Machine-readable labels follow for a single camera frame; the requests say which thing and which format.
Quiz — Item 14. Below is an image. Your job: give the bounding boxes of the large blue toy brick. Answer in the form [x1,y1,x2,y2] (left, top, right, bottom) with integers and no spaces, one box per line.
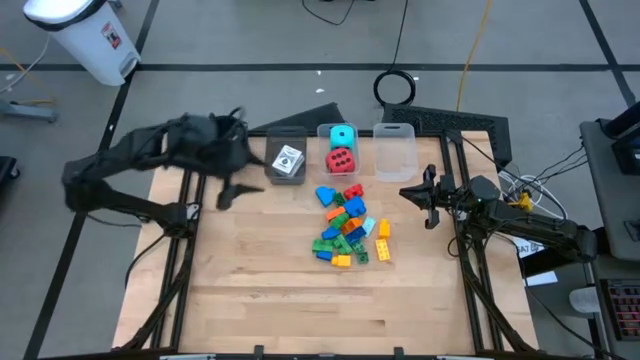
[342,196,367,218]

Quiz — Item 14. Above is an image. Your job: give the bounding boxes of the blue heart-shaped toy brick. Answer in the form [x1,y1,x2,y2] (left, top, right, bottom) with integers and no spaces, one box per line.
[315,186,338,208]

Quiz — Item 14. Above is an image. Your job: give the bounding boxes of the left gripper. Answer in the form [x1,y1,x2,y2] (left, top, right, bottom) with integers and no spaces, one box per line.
[197,117,269,211]

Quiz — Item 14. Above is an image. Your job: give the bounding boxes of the cyan foam die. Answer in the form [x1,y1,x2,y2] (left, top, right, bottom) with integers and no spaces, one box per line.
[328,123,357,151]

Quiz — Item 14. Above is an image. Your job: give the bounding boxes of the grey rounded object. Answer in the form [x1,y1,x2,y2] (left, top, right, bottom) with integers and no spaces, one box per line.
[568,285,602,315]

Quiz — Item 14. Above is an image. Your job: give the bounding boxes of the black floor cable loop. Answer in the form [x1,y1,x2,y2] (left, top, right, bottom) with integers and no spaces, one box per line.
[301,0,358,27]

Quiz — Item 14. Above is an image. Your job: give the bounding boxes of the black perforated panel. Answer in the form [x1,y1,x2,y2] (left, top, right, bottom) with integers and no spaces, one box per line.
[381,103,513,174]

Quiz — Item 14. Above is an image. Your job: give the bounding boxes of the white labelled paper sheet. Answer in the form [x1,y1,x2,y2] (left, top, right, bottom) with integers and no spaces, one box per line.
[514,239,546,259]

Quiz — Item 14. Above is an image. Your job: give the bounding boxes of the grey floor stand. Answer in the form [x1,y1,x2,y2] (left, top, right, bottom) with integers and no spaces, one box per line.
[0,99,59,124]

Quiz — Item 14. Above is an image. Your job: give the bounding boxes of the grey desk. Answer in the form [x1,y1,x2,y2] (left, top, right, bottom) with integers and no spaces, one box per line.
[579,119,640,262]

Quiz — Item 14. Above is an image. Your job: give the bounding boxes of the yellow cable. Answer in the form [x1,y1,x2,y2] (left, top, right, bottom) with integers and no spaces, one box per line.
[455,0,494,112]

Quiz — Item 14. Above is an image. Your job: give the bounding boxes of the black floor object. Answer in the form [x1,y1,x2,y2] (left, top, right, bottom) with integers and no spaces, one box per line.
[0,155,21,195]

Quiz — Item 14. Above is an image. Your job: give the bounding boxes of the red foam die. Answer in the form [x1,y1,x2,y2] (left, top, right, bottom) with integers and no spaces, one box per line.
[324,146,358,175]

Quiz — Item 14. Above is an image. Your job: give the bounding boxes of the black aluminium table frame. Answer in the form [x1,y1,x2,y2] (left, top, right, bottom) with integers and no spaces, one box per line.
[112,127,541,360]

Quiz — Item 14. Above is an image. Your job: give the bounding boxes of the clear plastic storage bin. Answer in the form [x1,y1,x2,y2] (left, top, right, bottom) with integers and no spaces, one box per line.
[372,122,420,184]
[316,121,361,183]

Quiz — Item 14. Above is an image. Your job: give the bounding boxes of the smoky grey plastic bin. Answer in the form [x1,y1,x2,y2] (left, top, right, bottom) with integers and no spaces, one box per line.
[263,125,309,186]

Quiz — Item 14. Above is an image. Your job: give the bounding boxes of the dark desk bar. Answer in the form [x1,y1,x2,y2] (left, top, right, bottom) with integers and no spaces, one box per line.
[519,227,614,279]

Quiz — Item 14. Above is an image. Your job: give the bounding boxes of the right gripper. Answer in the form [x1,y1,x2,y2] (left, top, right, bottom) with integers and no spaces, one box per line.
[399,164,474,230]

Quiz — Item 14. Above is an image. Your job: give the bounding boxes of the black coiled cable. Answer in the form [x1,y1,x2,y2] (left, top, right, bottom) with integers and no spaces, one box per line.
[372,0,417,107]

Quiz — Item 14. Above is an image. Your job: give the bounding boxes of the white card pack black emblem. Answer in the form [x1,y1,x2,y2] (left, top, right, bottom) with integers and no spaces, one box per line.
[271,143,304,175]

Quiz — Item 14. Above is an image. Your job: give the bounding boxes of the white cable bundle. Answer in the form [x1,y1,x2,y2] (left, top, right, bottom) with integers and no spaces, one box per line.
[498,168,571,221]

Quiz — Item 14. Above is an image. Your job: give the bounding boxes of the white step trash can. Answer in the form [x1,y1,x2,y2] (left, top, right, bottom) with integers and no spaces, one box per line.
[22,0,143,87]

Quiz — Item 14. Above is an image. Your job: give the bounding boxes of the backlit computer keyboard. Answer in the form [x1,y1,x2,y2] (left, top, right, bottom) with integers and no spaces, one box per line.
[599,278,640,343]

